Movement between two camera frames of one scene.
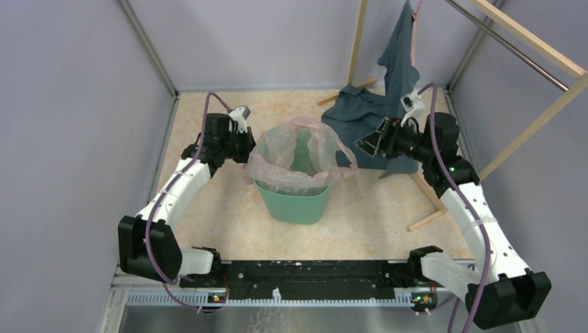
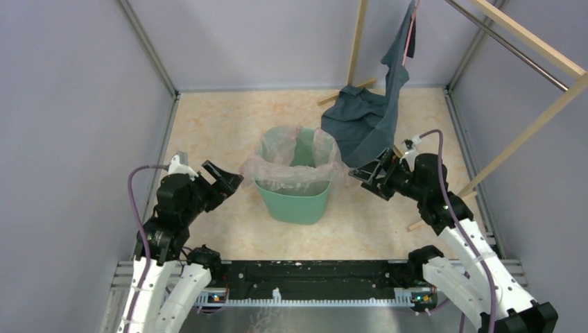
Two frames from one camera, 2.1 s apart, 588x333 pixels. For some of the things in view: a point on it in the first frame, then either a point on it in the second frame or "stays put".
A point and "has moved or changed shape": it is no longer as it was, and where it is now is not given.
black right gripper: [388, 132] → [380, 186]
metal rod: [512, 47] stays put
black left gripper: [249, 144] → [227, 182]
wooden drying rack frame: [514, 28] stays put
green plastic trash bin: [294, 173] stays put
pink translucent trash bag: [298, 154] has moved or changed shape
